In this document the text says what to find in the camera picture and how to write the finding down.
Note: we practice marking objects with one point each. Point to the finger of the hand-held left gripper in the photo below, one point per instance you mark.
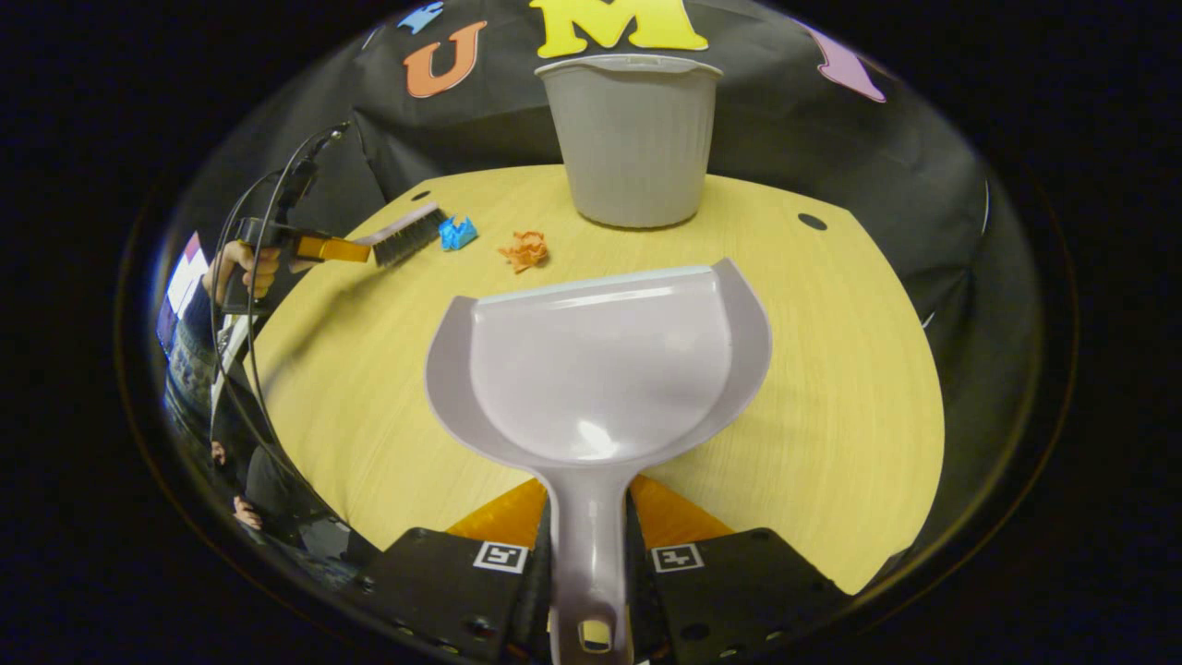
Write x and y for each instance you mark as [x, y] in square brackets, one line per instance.
[337, 249]

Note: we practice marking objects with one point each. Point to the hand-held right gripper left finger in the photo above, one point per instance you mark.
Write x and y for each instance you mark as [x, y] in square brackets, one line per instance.
[443, 582]

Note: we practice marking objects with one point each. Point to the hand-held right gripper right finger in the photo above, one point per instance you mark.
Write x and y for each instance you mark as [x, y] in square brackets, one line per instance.
[729, 591]

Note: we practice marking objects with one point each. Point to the small pink broom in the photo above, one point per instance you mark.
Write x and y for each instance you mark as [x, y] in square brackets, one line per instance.
[406, 235]

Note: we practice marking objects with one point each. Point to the blue paper scrap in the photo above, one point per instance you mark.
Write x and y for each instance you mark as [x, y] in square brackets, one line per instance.
[457, 233]

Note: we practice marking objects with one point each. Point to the orange paper scrap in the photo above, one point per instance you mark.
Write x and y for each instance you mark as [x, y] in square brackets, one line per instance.
[524, 251]

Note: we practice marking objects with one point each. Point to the gray garbage bin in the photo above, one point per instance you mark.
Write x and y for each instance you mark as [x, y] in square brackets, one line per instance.
[637, 148]

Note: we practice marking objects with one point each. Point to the wooden desktop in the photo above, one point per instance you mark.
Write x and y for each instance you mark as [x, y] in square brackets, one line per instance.
[831, 388]

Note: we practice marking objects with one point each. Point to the computer monitor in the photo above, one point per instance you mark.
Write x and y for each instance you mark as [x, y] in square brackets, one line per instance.
[185, 277]

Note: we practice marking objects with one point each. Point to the person's dark clothing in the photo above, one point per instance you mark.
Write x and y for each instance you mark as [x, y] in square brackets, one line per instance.
[268, 480]

